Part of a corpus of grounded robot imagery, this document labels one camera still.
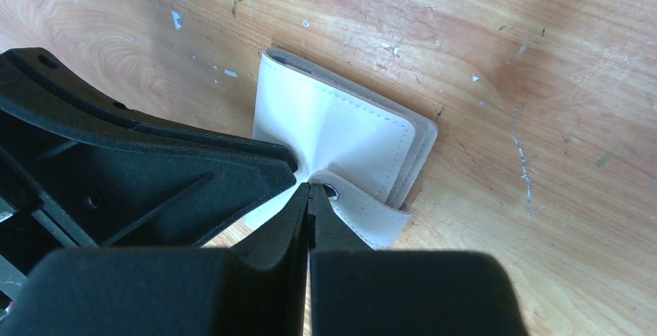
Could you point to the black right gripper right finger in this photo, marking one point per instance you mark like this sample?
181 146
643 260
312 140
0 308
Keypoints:
357 290

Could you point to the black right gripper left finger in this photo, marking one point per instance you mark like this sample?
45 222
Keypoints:
256 287

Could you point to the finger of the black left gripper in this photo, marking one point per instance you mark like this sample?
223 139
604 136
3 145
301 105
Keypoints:
38 89
79 181

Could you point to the white leather card holder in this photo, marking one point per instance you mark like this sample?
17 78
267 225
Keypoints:
367 148

